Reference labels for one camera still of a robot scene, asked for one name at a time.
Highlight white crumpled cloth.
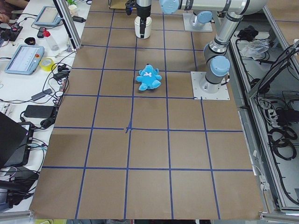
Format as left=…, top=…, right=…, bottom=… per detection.
left=240, top=40, right=270, bottom=60

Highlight near teach pendant tablet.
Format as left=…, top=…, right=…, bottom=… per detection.
left=4, top=45, right=44, bottom=75

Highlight aluminium frame post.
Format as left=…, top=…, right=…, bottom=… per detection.
left=53, top=0, right=81, bottom=49

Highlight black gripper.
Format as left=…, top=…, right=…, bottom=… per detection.
left=136, top=0, right=151, bottom=34

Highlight grey usb hub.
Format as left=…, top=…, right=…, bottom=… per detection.
left=31, top=88, right=52, bottom=102

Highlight far teach pendant tablet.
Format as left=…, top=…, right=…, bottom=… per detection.
left=33, top=6, right=61, bottom=27

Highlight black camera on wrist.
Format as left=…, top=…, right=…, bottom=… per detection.
left=125, top=0, right=136, bottom=15

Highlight black laptop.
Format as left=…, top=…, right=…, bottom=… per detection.
left=0, top=113, right=34, bottom=168

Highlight yellow tape roll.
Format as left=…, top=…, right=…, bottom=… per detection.
left=39, top=57, right=54, bottom=71

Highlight clear bottle red cap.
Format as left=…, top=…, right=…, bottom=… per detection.
left=43, top=28, right=59, bottom=51

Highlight black power adapter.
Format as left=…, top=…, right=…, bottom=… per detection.
left=24, top=105, right=54, bottom=119

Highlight paper cup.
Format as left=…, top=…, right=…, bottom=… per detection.
left=68, top=5, right=78, bottom=16

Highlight blue plush toy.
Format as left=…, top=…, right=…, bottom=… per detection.
left=136, top=64, right=162, bottom=91

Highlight teach pendant tablet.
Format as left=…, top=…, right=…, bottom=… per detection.
left=33, top=6, right=61, bottom=27
left=4, top=45, right=44, bottom=75

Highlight black small bowl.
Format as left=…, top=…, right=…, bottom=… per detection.
left=24, top=37, right=36, bottom=45

